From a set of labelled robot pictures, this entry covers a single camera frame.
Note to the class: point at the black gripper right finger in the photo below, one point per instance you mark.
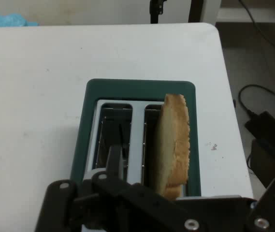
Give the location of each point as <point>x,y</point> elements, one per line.
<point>272,203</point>

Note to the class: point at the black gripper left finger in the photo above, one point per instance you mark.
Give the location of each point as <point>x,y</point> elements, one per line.
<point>132,200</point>

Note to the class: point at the dark box on floor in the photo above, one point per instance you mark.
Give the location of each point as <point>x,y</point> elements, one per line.
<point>265,162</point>

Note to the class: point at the toasted bread slice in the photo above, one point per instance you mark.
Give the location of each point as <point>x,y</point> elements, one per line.
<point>176,140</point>

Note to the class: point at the black power adapter brick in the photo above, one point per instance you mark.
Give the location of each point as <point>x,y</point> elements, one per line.
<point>267,128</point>

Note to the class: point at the dark green two-slot toaster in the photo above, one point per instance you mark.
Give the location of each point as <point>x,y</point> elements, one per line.
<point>137,91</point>

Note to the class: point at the white cabinet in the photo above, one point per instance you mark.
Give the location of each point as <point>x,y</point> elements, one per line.
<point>203,10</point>

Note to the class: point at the light blue foam mat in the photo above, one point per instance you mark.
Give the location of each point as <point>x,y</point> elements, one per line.
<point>4,20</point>

